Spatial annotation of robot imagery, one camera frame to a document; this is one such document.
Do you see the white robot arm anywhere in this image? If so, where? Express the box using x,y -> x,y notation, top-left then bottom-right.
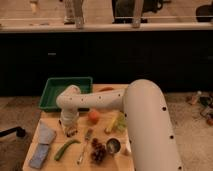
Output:
56,79 -> 184,171

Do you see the green plastic cup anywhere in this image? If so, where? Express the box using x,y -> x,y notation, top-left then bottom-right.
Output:
115,113 -> 126,132

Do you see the yellow corn cob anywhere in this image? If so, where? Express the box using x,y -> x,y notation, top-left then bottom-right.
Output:
105,116 -> 117,134

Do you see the green cucumber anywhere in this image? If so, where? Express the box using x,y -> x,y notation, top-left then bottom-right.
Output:
54,139 -> 81,161

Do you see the red bowl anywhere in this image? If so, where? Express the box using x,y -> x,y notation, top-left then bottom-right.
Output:
98,87 -> 114,92

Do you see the black whiteboard eraser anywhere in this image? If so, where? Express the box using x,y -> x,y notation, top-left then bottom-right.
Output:
65,126 -> 78,137

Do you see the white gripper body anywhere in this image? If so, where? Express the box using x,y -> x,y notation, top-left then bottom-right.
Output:
60,110 -> 79,127

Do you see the metal cup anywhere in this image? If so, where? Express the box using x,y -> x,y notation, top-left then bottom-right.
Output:
106,138 -> 121,155

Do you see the bunch of dark grapes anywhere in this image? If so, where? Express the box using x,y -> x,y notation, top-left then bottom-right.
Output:
90,138 -> 106,164

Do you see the white cup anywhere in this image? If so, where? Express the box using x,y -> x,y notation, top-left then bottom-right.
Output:
124,141 -> 131,156

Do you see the green plastic tray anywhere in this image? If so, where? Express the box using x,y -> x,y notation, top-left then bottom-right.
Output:
39,77 -> 93,112

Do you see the orange fruit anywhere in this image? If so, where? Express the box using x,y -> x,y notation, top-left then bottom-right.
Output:
88,109 -> 100,124

